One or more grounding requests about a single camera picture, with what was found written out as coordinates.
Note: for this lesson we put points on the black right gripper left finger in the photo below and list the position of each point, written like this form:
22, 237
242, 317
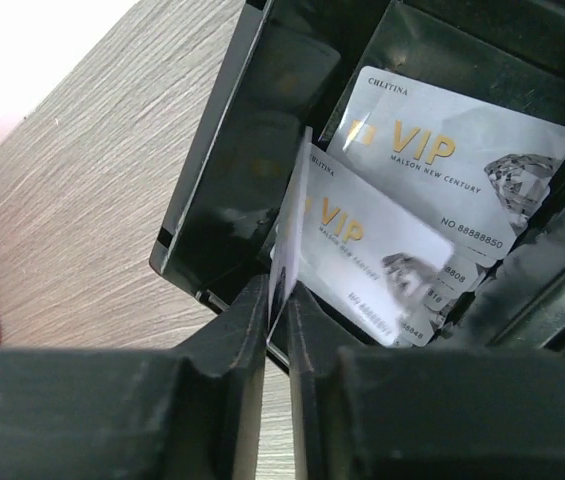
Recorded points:
189, 412

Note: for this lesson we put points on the silver cards in tray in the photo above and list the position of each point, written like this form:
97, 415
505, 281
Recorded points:
418, 192

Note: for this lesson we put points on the black three-compartment card tray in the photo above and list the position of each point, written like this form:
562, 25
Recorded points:
292, 65

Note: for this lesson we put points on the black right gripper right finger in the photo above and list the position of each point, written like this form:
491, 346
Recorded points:
369, 412

